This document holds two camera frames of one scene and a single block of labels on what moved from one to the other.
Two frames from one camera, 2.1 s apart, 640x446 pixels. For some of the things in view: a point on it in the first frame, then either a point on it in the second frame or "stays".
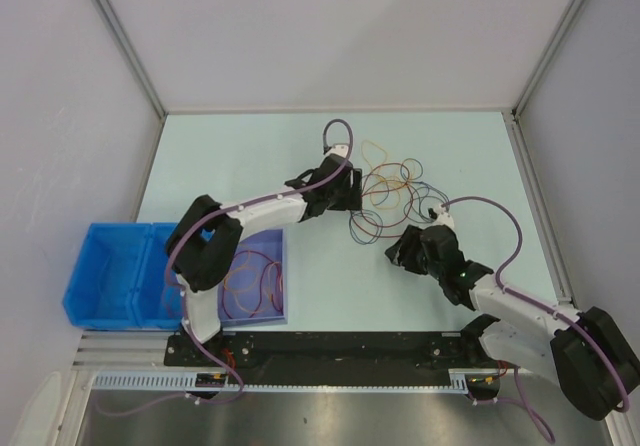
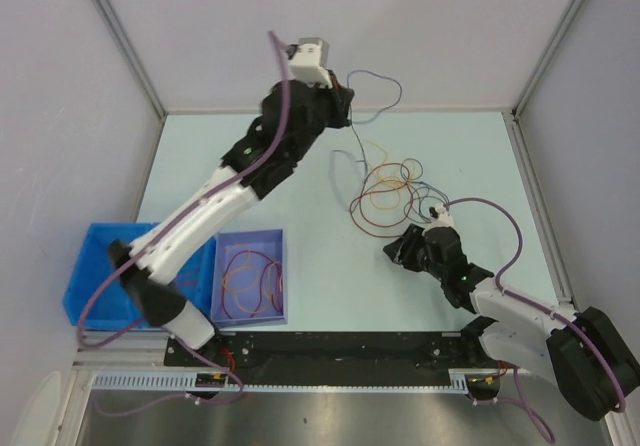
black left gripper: [351, 197] -> [339, 98]
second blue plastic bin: [102, 287] stays
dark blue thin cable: [407, 210] -> [376, 112]
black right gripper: [396, 253] stays
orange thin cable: [238, 268] -> [282, 283]
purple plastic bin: [255, 292] stays
